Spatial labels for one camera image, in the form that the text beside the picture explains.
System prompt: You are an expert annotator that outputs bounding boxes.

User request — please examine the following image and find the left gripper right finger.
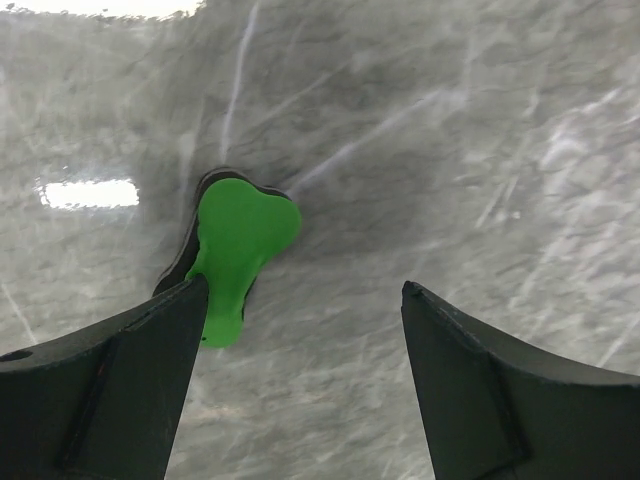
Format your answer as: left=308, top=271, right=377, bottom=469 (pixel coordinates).
left=401, top=282, right=639, bottom=480

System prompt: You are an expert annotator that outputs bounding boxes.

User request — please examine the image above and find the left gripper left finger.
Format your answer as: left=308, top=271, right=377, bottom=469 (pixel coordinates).
left=1, top=276, right=208, bottom=479

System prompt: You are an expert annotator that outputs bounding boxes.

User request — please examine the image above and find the green whiteboard eraser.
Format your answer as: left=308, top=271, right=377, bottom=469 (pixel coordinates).
left=153, top=167, right=302, bottom=349

